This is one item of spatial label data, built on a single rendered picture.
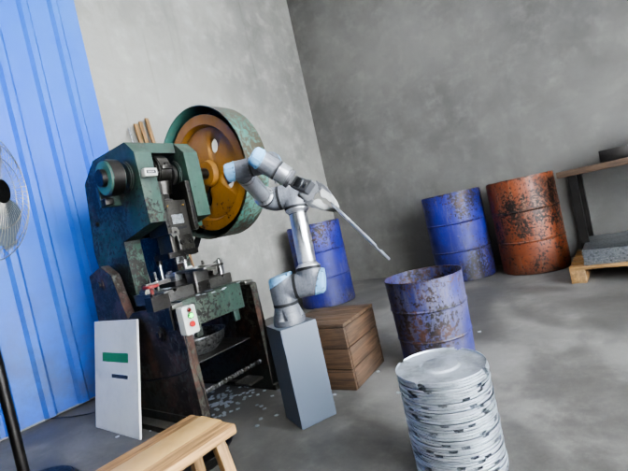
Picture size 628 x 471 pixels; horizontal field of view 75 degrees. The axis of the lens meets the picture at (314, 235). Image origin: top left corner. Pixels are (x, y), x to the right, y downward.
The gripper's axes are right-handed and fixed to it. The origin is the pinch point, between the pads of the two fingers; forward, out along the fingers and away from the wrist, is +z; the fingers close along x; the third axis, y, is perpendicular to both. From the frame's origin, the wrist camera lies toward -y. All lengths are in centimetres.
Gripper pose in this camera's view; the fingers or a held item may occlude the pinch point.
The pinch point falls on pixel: (335, 206)
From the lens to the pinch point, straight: 148.0
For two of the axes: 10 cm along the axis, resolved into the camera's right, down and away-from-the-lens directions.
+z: 8.4, 5.4, 0.4
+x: -5.4, 8.4, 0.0
